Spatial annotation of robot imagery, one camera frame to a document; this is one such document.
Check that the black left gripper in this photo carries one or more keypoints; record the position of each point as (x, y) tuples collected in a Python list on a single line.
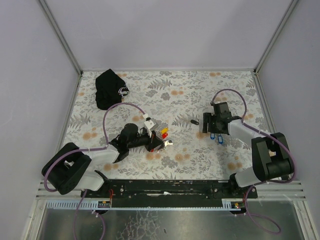
[(155, 143)]

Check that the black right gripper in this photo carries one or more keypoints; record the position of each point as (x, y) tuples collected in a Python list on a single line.
[(206, 123)]

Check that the key with black cap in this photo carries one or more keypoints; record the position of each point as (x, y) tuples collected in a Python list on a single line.
[(194, 122)]

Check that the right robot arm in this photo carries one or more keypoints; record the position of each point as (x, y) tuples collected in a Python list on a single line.
[(270, 155)]

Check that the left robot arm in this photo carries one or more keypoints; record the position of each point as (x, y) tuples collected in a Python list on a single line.
[(72, 167)]

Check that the silver key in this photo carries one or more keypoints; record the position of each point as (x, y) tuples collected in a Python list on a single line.
[(168, 142)]

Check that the blue key tag right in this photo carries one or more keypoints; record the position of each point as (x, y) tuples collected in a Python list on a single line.
[(220, 139)]

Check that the yellow key tag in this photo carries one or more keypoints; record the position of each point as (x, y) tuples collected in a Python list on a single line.
[(164, 130)]

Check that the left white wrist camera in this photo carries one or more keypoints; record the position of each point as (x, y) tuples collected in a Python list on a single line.
[(149, 124)]

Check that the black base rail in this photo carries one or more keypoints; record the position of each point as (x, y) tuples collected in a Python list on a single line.
[(161, 194)]

